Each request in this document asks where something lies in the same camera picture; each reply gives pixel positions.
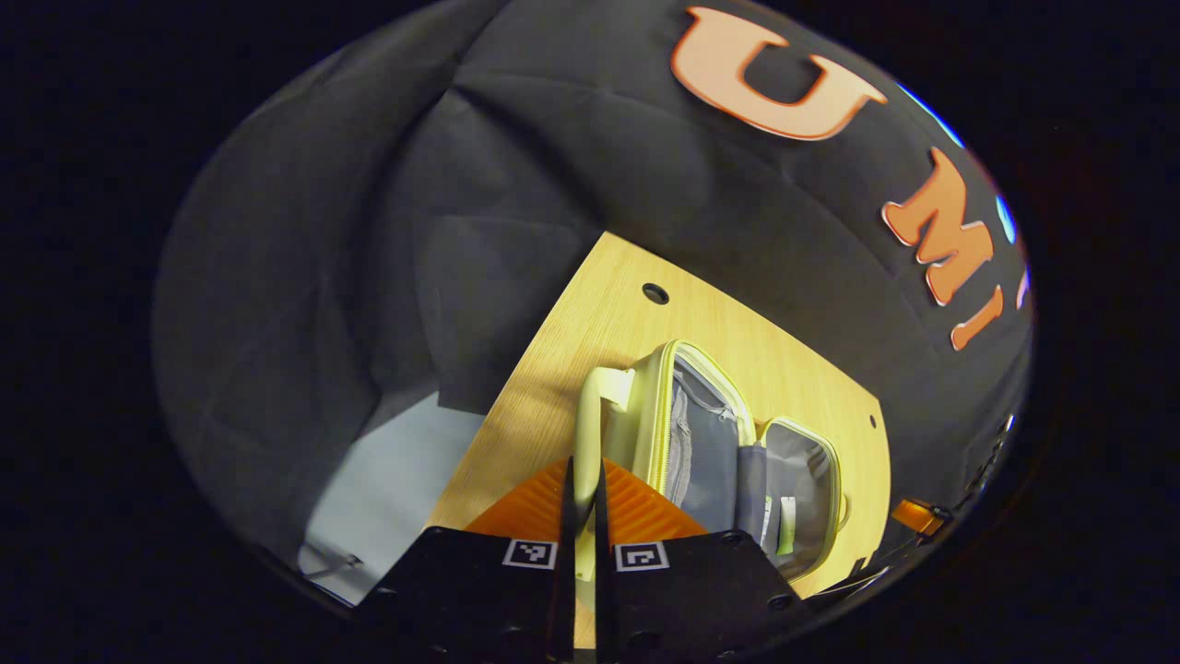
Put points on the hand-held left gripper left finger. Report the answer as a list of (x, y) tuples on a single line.
[(560, 609)]

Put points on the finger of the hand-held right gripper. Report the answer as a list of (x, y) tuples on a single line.
[(917, 516)]

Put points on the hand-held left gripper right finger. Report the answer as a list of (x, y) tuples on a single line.
[(604, 609)]

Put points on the pale yellow suitcase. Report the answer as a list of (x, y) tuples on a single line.
[(701, 443)]

